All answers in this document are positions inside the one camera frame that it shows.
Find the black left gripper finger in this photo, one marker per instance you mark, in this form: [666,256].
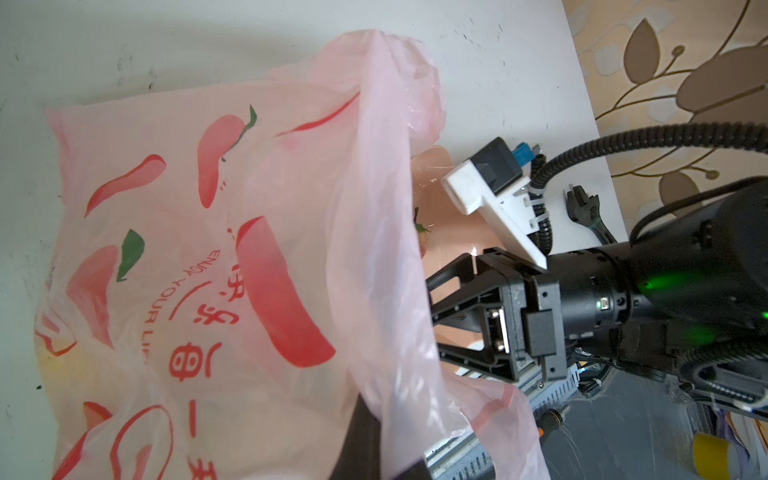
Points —
[360,456]

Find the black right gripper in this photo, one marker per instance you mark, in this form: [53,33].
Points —
[548,311]

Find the pink plastic bag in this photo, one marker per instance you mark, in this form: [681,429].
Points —
[238,263]

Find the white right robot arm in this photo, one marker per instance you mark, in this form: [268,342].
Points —
[684,297]

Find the peach wavy fruit plate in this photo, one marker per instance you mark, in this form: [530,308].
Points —
[452,233]

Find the orange black screwdriver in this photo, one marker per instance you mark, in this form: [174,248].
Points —
[551,420]

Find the black adjustable wrench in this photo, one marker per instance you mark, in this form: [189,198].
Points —
[584,209]

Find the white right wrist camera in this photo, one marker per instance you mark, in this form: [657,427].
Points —
[491,183]

